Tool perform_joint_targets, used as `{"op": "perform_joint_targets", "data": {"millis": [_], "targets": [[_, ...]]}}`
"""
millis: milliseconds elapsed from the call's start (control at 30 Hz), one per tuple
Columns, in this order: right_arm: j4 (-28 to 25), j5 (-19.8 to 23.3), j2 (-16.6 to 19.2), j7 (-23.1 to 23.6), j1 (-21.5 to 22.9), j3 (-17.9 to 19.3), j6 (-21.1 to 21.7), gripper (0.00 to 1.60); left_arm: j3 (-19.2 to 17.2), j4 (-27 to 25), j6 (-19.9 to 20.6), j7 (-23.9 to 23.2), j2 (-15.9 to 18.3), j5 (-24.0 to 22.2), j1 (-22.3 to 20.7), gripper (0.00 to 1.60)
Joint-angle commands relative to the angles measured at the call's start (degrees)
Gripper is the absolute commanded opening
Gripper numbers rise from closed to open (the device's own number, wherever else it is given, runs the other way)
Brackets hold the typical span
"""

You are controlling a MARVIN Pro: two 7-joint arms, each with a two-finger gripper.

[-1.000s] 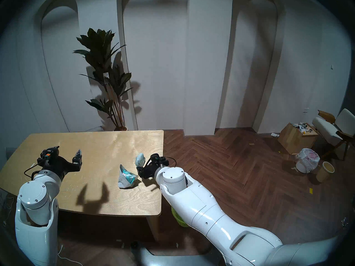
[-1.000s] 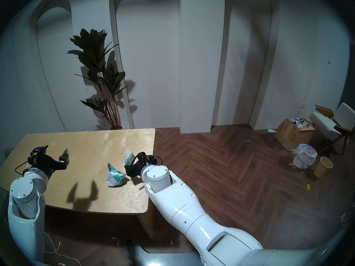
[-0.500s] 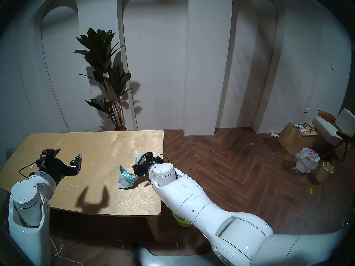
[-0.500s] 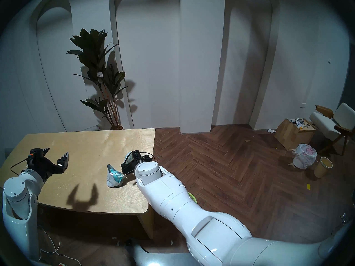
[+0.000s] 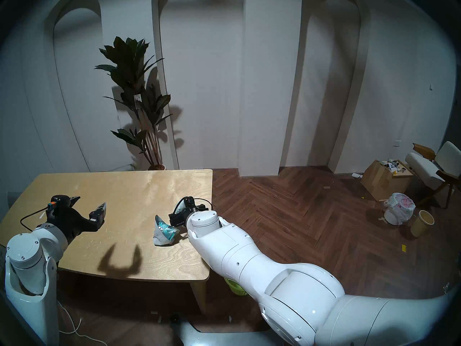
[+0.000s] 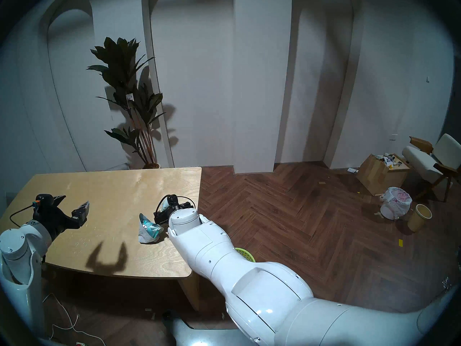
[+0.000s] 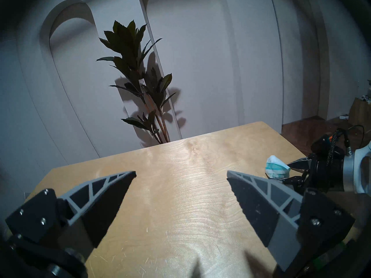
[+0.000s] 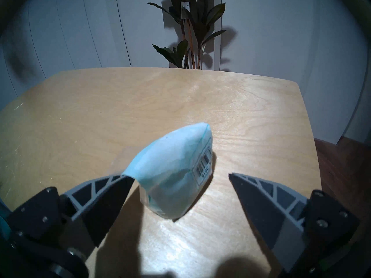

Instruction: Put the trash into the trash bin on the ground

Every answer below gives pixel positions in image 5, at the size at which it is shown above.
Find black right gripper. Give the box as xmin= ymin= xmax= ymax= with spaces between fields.
xmin=169 ymin=196 xmax=210 ymax=227

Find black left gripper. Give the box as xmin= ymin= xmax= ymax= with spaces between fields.
xmin=45 ymin=195 xmax=107 ymax=243

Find silver teal snack bag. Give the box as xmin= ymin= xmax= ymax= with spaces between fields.
xmin=154 ymin=214 xmax=180 ymax=247

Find green mesh trash basket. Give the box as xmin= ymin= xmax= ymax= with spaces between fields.
xmin=223 ymin=277 xmax=248 ymax=296

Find trash pile in crate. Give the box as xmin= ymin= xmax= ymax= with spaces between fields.
xmin=381 ymin=159 xmax=407 ymax=173

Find white bin with plastic bag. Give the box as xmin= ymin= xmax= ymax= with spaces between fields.
xmin=383 ymin=192 xmax=416 ymax=226

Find light wooden table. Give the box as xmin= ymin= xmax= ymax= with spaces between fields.
xmin=0 ymin=169 xmax=214 ymax=315

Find tall potted green plant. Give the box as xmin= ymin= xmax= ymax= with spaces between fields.
xmin=94 ymin=36 xmax=173 ymax=170

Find yellow paper bucket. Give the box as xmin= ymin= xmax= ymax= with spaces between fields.
xmin=410 ymin=210 xmax=435 ymax=238

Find white cushioned wooden armchair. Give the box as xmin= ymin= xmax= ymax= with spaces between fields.
xmin=405 ymin=141 xmax=461 ymax=209

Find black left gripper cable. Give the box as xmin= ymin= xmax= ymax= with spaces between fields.
xmin=20 ymin=206 xmax=49 ymax=231

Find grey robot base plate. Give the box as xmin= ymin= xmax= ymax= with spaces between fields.
xmin=173 ymin=318 xmax=269 ymax=346

